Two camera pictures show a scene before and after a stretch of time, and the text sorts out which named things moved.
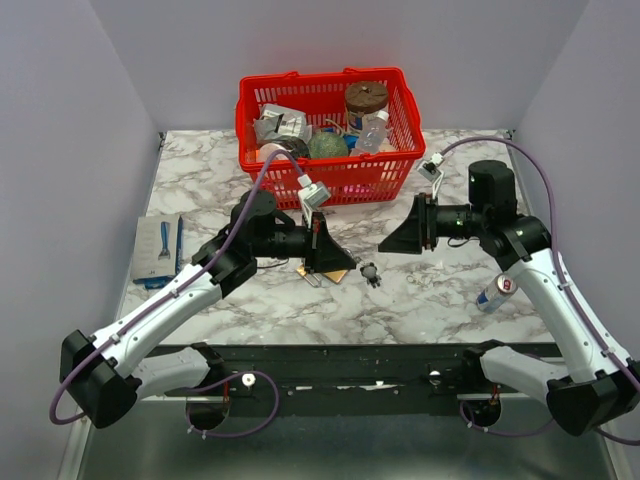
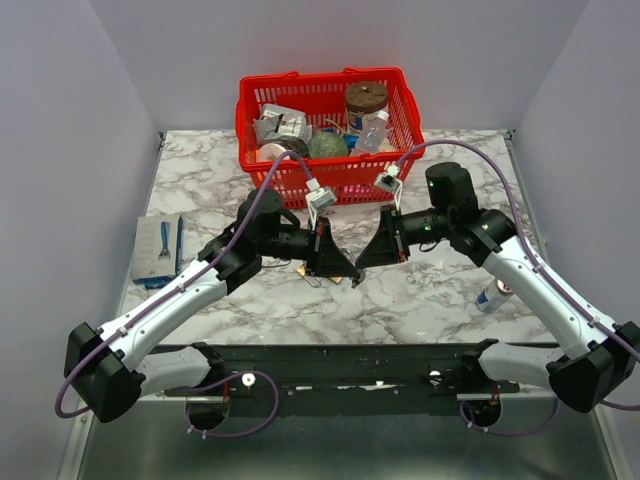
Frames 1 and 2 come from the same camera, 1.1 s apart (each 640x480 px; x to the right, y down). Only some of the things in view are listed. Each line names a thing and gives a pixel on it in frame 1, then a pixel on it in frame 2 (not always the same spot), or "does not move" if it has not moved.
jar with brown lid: (362, 98) does not move
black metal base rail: (327, 373) does not move
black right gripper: (417, 230) → (387, 247)
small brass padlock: (302, 271) does not move
